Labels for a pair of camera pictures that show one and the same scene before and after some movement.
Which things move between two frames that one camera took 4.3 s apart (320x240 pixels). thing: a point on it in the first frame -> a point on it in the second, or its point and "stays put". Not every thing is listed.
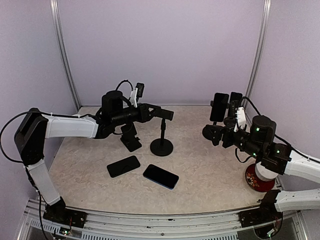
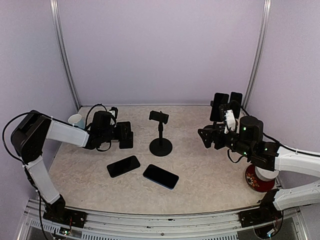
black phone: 123,166 stays put
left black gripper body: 140,117 -> 121,134
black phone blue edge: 161,176 stays put
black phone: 219,107 stays put
